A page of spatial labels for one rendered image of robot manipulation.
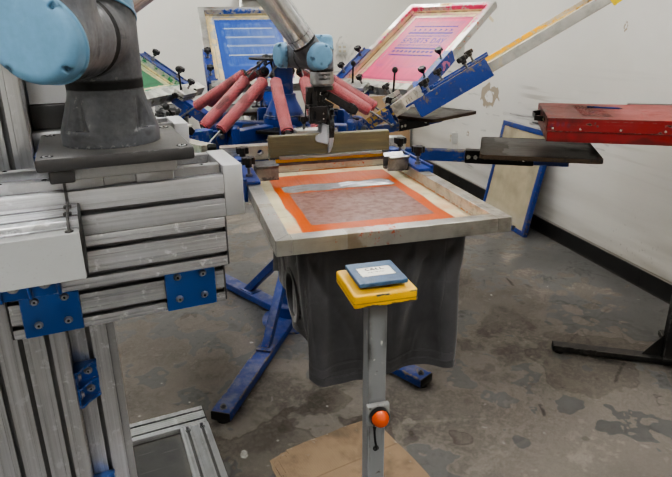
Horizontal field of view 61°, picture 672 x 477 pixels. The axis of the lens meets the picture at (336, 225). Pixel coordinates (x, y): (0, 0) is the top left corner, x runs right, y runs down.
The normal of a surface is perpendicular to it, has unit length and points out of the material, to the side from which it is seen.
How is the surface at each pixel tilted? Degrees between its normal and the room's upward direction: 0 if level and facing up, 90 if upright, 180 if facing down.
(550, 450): 0
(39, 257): 90
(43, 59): 97
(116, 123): 72
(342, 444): 0
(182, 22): 90
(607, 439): 0
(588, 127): 91
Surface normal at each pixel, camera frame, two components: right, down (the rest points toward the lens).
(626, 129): -0.26, 0.32
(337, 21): 0.26, 0.31
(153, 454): -0.01, -0.95
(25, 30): -0.03, 0.45
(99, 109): 0.18, 0.02
